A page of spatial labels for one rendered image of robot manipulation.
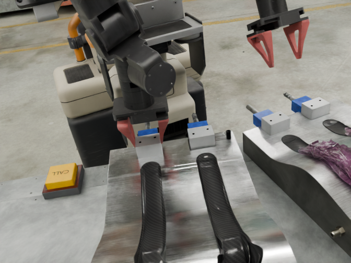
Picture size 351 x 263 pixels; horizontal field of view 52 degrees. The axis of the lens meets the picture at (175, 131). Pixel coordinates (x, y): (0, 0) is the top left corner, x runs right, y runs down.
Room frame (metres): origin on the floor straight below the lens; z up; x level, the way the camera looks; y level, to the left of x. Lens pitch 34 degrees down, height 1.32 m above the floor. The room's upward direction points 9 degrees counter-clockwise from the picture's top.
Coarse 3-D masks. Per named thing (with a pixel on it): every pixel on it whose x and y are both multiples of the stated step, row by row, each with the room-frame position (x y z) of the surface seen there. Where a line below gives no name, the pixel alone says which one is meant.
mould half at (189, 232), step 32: (128, 160) 0.56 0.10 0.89; (160, 160) 0.55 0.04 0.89; (192, 160) 0.53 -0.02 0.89; (224, 160) 0.52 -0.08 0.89; (128, 192) 0.48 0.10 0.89; (192, 192) 0.45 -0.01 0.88; (128, 224) 0.40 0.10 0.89; (192, 224) 0.37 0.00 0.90; (256, 224) 0.34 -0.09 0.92; (96, 256) 0.32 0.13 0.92; (128, 256) 0.31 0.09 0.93; (192, 256) 0.29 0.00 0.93; (288, 256) 0.26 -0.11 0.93
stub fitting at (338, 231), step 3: (336, 228) 0.36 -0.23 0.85; (339, 228) 0.36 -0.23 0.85; (342, 228) 0.36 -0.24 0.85; (333, 231) 0.36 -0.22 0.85; (336, 231) 0.36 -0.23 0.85; (339, 231) 0.36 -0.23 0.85; (342, 231) 0.35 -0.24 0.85; (330, 234) 0.36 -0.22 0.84; (333, 234) 0.35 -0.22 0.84; (336, 234) 0.35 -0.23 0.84; (339, 234) 0.35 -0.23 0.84; (342, 234) 0.35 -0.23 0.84; (333, 237) 0.35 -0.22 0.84
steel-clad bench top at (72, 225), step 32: (0, 192) 0.64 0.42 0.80; (32, 192) 0.62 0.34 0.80; (96, 192) 0.59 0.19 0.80; (256, 192) 0.51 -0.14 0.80; (0, 224) 0.53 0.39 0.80; (32, 224) 0.52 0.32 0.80; (64, 224) 0.51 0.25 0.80; (96, 224) 0.49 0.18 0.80; (288, 224) 0.42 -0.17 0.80; (0, 256) 0.45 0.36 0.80; (32, 256) 0.44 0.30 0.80; (64, 256) 0.43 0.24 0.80; (320, 256) 0.35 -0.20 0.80
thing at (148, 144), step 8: (152, 128) 0.64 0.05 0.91; (144, 136) 0.60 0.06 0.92; (152, 136) 0.59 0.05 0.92; (136, 144) 0.57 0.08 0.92; (144, 144) 0.57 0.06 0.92; (152, 144) 0.56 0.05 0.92; (160, 144) 0.56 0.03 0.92; (144, 152) 0.56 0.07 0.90; (152, 152) 0.56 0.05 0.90; (160, 152) 0.56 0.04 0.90
